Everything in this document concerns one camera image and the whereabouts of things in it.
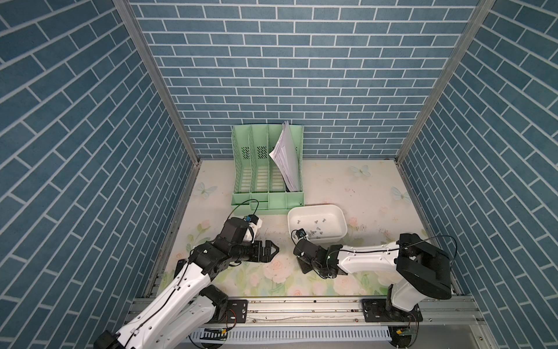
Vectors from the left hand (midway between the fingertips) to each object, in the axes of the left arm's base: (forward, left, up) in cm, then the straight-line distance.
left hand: (274, 251), depth 74 cm
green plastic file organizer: (+39, +10, -13) cm, 42 cm away
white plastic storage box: (+18, -20, -13) cm, 30 cm away
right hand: (+2, -11, -14) cm, 17 cm away
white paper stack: (+36, -3, +12) cm, 38 cm away
